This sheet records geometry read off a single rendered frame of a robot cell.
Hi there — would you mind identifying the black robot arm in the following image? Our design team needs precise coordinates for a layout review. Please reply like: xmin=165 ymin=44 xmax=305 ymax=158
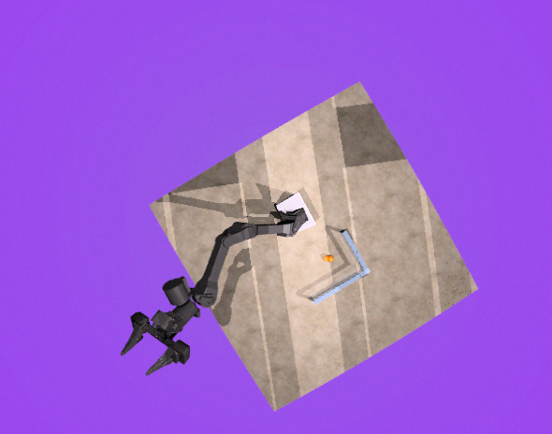
xmin=151 ymin=208 xmax=309 ymax=338

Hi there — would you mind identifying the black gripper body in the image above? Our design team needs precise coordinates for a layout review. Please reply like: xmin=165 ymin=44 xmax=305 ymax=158
xmin=130 ymin=310 xmax=190 ymax=365

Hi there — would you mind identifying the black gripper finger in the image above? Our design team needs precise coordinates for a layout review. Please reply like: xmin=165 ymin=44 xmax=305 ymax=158
xmin=146 ymin=347 xmax=178 ymax=376
xmin=121 ymin=321 xmax=143 ymax=356

